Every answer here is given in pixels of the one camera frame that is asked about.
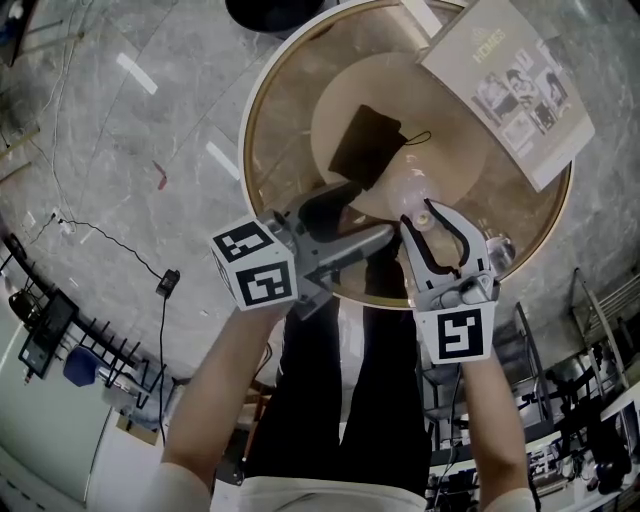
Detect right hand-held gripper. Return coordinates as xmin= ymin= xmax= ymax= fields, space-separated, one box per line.
xmin=399 ymin=197 xmax=503 ymax=366

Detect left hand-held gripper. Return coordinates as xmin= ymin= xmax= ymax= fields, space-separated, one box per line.
xmin=209 ymin=179 xmax=397 ymax=321

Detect clear plastic bottle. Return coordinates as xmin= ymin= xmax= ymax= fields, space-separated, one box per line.
xmin=388 ymin=152 xmax=443 ymax=235

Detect person's left forearm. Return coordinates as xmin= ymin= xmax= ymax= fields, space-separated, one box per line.
xmin=159 ymin=299 xmax=294 ymax=489

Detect person's right forearm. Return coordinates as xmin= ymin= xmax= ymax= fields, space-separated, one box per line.
xmin=458 ymin=359 xmax=532 ymax=501

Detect round glass side table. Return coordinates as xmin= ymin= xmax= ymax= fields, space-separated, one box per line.
xmin=238 ymin=0 xmax=575 ymax=312

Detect black fabric pouch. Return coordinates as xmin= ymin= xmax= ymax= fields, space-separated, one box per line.
xmin=327 ymin=103 xmax=405 ymax=193

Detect person's black trousers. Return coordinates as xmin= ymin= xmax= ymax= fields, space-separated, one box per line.
xmin=243 ymin=234 xmax=435 ymax=494

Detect black power adapter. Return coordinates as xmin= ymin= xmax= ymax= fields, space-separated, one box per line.
xmin=155 ymin=268 xmax=182 ymax=298

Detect beige photo magazine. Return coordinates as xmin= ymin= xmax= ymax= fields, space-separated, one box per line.
xmin=418 ymin=0 xmax=597 ymax=195

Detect white booklet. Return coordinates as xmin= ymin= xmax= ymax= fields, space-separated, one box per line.
xmin=398 ymin=0 xmax=445 ymax=52

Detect black round stool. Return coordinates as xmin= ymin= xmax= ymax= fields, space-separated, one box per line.
xmin=224 ymin=0 xmax=327 ymax=37

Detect person's white shirt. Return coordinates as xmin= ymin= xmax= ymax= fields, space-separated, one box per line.
xmin=147 ymin=459 xmax=544 ymax=512

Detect black flat box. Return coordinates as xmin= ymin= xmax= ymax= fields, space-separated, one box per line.
xmin=18 ymin=288 xmax=80 ymax=380

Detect black power cable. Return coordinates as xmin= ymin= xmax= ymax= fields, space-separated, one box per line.
xmin=59 ymin=219 xmax=174 ymax=446

